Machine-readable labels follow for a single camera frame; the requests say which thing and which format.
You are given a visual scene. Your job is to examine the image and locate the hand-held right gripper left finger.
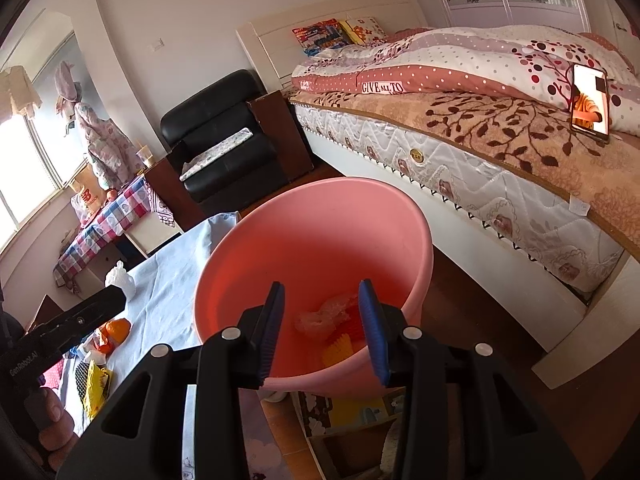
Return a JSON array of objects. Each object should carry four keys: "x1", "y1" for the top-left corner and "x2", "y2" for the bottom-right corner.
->
[{"x1": 55, "y1": 282, "x2": 286, "y2": 480}]

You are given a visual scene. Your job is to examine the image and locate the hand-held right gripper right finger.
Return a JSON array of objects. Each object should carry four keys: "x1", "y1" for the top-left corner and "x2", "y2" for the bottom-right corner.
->
[{"x1": 359, "y1": 280, "x2": 591, "y2": 480}]

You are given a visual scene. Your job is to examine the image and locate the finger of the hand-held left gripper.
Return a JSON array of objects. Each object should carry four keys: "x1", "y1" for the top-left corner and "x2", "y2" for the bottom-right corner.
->
[{"x1": 25, "y1": 286, "x2": 127, "y2": 357}]

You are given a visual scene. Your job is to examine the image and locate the slice of bread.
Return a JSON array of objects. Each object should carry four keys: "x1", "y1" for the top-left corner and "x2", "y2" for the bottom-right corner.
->
[{"x1": 106, "y1": 319, "x2": 132, "y2": 343}]

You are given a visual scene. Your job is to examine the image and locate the pink plastic bucket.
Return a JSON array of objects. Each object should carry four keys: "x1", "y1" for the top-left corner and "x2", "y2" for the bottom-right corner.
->
[{"x1": 194, "y1": 176, "x2": 434, "y2": 401}]

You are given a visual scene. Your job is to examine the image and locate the person's left hand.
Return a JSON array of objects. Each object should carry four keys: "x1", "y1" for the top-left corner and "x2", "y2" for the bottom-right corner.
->
[{"x1": 37, "y1": 387, "x2": 81, "y2": 461}]

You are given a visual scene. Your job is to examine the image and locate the crumpled white tissue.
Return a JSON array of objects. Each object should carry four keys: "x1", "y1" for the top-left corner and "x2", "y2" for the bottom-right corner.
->
[{"x1": 105, "y1": 261, "x2": 137, "y2": 301}]

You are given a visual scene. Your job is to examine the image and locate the crumpled clear plastic wrap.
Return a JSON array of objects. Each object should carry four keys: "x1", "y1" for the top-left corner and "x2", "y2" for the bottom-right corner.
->
[{"x1": 294, "y1": 294, "x2": 362, "y2": 343}]

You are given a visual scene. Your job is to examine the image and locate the black dotted wrapper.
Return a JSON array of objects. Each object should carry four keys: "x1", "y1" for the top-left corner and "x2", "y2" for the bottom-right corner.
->
[{"x1": 75, "y1": 360, "x2": 92, "y2": 402}]

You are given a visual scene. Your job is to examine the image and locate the yellow snack packet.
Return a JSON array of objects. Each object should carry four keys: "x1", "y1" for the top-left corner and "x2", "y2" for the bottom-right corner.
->
[{"x1": 85, "y1": 362, "x2": 113, "y2": 421}]

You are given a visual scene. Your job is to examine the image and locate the plaid tablecloth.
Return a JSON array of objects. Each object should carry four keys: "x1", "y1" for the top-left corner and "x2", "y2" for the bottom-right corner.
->
[{"x1": 52, "y1": 175, "x2": 153, "y2": 286}]

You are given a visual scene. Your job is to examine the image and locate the light blue floral tablecloth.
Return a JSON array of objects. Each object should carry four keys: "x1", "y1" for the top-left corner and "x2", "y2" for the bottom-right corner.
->
[{"x1": 42, "y1": 212, "x2": 301, "y2": 480}]

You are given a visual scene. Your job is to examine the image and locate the white side table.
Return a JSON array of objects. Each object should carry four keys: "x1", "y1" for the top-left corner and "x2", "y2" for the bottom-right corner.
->
[{"x1": 87, "y1": 210, "x2": 183, "y2": 281}]

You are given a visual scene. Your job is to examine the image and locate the cardboard box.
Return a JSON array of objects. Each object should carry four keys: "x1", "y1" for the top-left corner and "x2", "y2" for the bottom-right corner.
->
[{"x1": 300, "y1": 390, "x2": 416, "y2": 480}]

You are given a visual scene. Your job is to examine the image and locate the brown paper bag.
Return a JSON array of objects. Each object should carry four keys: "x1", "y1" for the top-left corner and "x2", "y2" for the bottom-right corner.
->
[{"x1": 70, "y1": 165, "x2": 108, "y2": 221}]

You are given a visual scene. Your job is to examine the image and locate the patterned lace cloth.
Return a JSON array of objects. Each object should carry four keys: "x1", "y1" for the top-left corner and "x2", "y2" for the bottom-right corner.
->
[{"x1": 155, "y1": 195, "x2": 183, "y2": 231}]

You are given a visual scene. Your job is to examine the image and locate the bed with patterned quilt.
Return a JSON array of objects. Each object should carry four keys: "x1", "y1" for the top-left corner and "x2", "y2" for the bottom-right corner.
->
[{"x1": 235, "y1": 0, "x2": 640, "y2": 391}]

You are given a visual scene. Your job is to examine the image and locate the window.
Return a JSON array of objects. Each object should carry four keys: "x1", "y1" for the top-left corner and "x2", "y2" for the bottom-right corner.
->
[{"x1": 0, "y1": 30, "x2": 96, "y2": 241}]

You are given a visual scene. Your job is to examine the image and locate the brown cabinet with cup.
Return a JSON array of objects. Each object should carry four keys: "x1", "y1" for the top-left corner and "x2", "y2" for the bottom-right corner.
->
[{"x1": 145, "y1": 142, "x2": 211, "y2": 231}]

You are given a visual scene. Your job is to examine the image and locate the hanging floral jacket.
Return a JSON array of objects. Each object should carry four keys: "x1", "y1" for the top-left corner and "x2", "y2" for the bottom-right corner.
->
[{"x1": 54, "y1": 60, "x2": 146, "y2": 188}]

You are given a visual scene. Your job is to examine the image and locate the white quilted mattress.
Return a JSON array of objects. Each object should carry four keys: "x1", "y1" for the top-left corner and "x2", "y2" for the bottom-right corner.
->
[{"x1": 290, "y1": 95, "x2": 631, "y2": 296}]

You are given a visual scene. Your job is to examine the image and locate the brown bedside cabinet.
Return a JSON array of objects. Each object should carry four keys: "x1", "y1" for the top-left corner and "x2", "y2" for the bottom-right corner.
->
[{"x1": 248, "y1": 89, "x2": 315, "y2": 181}]

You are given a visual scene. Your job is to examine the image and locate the black leather armchair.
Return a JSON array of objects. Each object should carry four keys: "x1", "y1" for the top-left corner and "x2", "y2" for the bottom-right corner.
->
[{"x1": 160, "y1": 69, "x2": 288, "y2": 203}]

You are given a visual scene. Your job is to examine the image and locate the brown leaf-print blanket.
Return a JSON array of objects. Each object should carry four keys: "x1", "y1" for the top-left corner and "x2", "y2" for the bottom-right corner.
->
[{"x1": 287, "y1": 87, "x2": 640, "y2": 233}]

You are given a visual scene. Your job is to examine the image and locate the pink polka-dot quilt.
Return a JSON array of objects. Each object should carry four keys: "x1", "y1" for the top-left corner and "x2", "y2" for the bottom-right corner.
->
[{"x1": 291, "y1": 25, "x2": 640, "y2": 136}]

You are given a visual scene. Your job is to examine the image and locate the colourful pillow at headboard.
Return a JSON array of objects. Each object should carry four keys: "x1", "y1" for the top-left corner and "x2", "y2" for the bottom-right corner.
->
[{"x1": 292, "y1": 19, "x2": 351, "y2": 57}]

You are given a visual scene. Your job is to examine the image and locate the floral pillow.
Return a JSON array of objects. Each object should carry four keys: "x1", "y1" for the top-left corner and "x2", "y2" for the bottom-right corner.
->
[{"x1": 345, "y1": 16, "x2": 388, "y2": 43}]

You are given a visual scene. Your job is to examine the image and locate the smartphone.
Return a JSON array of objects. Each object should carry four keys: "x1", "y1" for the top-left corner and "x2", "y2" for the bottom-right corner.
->
[{"x1": 570, "y1": 63, "x2": 612, "y2": 143}]

